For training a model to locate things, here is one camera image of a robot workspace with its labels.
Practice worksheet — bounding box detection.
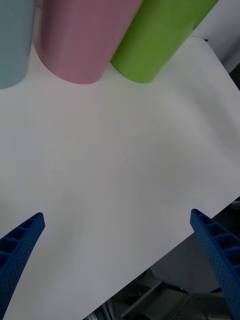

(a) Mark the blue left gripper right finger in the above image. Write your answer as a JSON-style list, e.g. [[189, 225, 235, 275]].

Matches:
[[189, 208, 240, 320]]

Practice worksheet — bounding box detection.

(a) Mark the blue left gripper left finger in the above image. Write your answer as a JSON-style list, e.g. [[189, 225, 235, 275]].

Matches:
[[0, 212, 46, 319]]

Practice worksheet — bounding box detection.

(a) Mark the pale blue plastic bin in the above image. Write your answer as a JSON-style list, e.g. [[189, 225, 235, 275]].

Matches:
[[0, 0, 36, 90]]

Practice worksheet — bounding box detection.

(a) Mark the green plastic bin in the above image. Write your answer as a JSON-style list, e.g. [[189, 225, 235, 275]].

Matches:
[[109, 0, 221, 84]]

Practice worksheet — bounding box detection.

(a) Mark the pink plastic bin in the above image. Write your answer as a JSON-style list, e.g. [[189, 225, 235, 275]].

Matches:
[[36, 0, 144, 85]]

